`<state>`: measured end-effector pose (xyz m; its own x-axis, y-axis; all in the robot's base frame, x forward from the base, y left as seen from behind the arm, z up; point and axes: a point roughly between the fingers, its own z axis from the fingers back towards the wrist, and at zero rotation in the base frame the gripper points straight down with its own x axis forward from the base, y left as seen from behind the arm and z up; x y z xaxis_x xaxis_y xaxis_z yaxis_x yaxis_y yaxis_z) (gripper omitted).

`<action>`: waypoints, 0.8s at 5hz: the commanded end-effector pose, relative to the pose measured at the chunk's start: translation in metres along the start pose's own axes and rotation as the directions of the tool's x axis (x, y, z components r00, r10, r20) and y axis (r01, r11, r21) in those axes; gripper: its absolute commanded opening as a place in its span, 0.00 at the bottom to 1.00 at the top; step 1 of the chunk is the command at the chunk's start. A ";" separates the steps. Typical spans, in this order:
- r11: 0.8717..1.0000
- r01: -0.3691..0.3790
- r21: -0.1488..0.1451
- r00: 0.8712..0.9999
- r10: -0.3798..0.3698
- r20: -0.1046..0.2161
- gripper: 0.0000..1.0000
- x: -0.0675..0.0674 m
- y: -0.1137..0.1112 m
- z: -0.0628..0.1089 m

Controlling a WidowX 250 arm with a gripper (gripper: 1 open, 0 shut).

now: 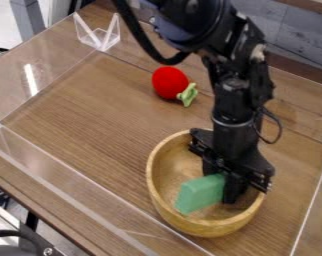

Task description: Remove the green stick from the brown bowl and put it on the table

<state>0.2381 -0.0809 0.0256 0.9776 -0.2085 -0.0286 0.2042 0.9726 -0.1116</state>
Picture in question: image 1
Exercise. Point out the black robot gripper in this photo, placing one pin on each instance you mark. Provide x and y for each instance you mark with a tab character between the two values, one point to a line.
228	149

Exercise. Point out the green rectangular block stick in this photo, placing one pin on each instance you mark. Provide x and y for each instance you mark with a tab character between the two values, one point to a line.
200	193

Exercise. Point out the brown wooden bowl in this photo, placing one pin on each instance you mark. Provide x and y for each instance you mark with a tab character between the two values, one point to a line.
173	165

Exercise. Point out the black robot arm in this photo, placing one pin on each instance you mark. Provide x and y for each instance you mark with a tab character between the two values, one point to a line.
209	28

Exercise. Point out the red plush strawberry toy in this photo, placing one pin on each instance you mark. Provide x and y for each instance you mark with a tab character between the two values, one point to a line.
172	86

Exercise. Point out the black table leg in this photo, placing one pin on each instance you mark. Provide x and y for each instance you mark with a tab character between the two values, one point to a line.
31	221

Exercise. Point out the black chair part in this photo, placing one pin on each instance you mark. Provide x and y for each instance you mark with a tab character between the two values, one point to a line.
19	241

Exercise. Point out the clear acrylic tray enclosure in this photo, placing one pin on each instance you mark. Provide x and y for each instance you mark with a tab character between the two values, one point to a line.
94	150

